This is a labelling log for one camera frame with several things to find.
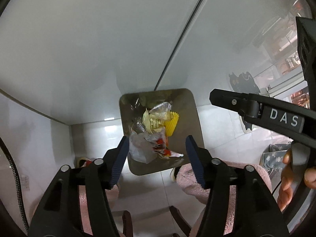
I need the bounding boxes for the clear plastic bag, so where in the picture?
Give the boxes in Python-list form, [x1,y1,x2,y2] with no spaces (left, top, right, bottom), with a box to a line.
[129,131,161,164]

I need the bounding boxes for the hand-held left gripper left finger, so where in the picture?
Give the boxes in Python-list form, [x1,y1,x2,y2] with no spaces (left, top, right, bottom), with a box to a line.
[28,136,130,237]

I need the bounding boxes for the metal trash bin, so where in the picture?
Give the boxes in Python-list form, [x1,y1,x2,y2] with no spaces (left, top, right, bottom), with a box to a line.
[118,88,205,176]

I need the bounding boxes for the grey floral slipper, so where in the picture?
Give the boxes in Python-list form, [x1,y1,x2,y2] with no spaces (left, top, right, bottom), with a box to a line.
[259,143,294,178]

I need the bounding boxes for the pink fuzzy slippers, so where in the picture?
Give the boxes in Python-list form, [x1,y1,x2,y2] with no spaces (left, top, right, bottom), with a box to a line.
[176,162,272,237]

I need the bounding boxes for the person's right hand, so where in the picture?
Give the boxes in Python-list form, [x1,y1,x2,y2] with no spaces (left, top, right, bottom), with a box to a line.
[276,149,316,211]

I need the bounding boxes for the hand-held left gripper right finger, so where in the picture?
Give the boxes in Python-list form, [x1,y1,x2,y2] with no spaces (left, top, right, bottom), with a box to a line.
[186,135,289,237]

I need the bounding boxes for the black braided cable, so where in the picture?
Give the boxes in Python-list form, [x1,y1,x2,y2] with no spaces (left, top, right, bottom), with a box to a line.
[0,136,29,235]

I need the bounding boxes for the crushed blue-capped plastic bottle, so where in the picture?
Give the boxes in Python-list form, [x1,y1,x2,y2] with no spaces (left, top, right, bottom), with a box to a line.
[132,120,147,135]

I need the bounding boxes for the clear plastic film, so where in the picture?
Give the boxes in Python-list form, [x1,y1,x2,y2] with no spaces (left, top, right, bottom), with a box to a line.
[149,102,173,119]

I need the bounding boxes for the black cat floor mat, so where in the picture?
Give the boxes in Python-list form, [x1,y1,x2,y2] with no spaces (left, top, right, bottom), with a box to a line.
[227,71,260,132]

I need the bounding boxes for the red white wrapper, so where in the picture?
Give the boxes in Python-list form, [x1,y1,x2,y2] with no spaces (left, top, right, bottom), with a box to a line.
[153,138,185,160]

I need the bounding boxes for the yellow foam net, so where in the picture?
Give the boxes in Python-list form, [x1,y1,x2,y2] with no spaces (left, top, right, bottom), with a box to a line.
[164,112,180,137]

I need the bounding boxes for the pink fleece trouser leg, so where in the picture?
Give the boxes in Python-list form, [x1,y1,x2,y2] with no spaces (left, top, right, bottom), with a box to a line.
[74,168,121,237]

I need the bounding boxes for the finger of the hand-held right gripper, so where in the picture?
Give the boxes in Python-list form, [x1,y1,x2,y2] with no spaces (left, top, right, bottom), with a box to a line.
[295,17,316,111]
[209,88,262,119]

